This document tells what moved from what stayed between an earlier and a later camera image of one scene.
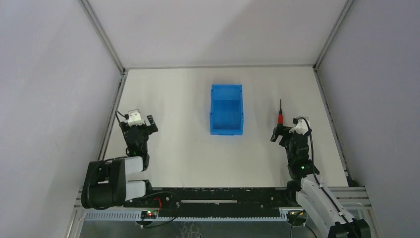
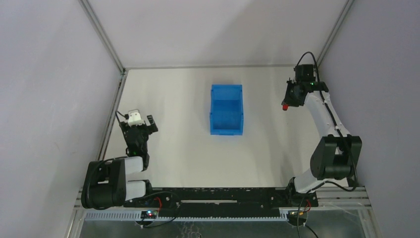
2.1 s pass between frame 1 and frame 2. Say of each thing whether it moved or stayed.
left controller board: stayed
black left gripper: stayed
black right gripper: moved
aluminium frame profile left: stayed
